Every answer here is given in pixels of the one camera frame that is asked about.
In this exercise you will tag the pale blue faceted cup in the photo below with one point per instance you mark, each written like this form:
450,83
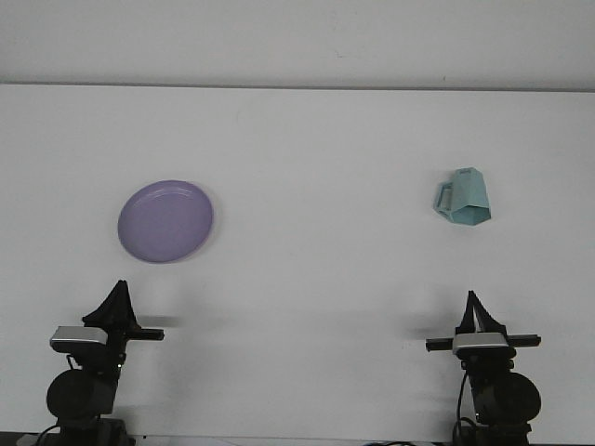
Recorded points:
469,195

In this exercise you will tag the pale purple round plate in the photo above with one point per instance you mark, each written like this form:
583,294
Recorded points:
165,223

